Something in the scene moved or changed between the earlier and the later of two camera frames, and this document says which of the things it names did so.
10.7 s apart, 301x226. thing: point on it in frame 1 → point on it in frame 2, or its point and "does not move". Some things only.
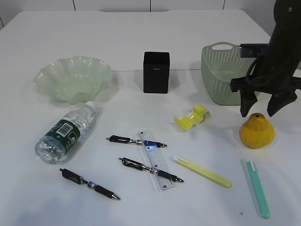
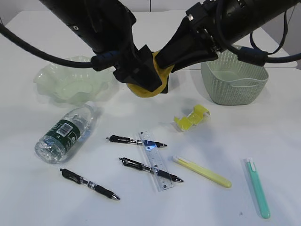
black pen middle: (140, 166) does not move
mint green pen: (262, 200) does not move
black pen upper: (115, 138) does not move
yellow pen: (199, 170) does not move
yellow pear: (257, 132) → (162, 72)
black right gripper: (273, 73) → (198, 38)
